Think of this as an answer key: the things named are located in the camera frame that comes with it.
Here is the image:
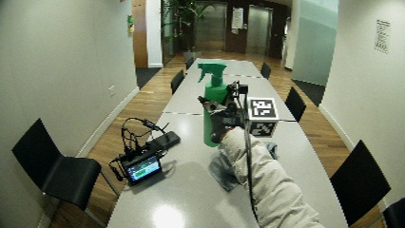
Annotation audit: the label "green spray bottle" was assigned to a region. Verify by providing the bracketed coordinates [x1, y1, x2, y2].
[196, 62, 232, 148]

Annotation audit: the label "white marker cube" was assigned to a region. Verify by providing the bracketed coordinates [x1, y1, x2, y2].
[246, 97, 282, 139]

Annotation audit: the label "black power bank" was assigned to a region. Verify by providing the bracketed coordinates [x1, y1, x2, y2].
[148, 130, 183, 152]

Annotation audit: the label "grey cloth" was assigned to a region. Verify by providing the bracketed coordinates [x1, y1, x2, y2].
[208, 141, 280, 193]

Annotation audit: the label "metal elevator door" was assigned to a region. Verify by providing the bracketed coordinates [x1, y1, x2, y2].
[246, 4, 274, 55]
[194, 1, 228, 52]

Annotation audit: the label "small black monitor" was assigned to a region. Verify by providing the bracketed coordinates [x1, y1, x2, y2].
[120, 154, 166, 187]

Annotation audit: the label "green potted plant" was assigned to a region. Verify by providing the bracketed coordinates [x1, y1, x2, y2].
[163, 0, 216, 60]

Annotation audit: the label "white paper notice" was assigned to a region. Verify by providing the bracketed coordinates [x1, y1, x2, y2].
[231, 7, 246, 35]

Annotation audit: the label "black glove camera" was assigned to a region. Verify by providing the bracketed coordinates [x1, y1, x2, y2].
[227, 81, 251, 96]

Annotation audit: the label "black glove cable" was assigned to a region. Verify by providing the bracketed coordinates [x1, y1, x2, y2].
[240, 92, 263, 228]

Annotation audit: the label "black monitor cables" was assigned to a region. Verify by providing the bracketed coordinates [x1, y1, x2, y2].
[108, 117, 171, 182]

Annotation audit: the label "green wall sign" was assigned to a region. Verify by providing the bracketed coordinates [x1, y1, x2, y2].
[127, 14, 136, 34]

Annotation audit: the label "white wall poster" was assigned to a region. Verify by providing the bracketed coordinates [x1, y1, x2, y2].
[373, 19, 392, 55]

